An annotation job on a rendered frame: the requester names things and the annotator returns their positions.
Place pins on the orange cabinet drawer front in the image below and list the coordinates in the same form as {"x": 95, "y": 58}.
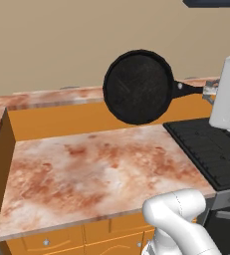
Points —
{"x": 53, "y": 240}
{"x": 119, "y": 240}

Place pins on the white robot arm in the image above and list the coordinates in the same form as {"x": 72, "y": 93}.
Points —
{"x": 173, "y": 215}

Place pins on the black frying pan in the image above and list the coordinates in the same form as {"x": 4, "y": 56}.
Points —
{"x": 138, "y": 88}

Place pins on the silver cabinet knob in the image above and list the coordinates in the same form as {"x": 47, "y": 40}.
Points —
{"x": 46, "y": 242}
{"x": 139, "y": 244}

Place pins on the black stove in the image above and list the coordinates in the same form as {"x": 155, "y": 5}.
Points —
{"x": 209, "y": 156}

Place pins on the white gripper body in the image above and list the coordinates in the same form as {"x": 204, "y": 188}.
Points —
{"x": 227, "y": 96}

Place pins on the dark range hood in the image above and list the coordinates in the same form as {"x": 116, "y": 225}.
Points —
{"x": 212, "y": 2}

